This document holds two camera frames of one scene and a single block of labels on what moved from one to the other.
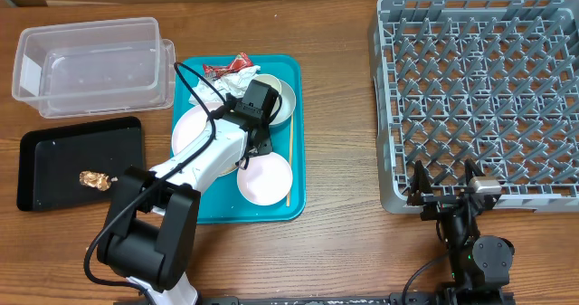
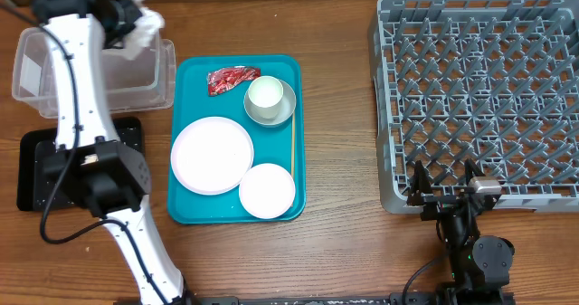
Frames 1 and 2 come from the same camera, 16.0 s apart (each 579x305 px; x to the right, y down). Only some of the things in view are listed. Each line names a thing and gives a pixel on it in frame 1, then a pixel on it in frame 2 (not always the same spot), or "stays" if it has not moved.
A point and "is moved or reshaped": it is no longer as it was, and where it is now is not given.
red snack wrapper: (240, 62) to (229, 77)
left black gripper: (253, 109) to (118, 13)
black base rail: (349, 300) stays
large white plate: (186, 124) is moved or reshaped
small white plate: (267, 179) is moved or reshaped
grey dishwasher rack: (489, 78) stays
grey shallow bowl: (289, 100) stays
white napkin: (230, 85) to (148, 23)
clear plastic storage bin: (94, 68) stays
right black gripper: (446, 200) stays
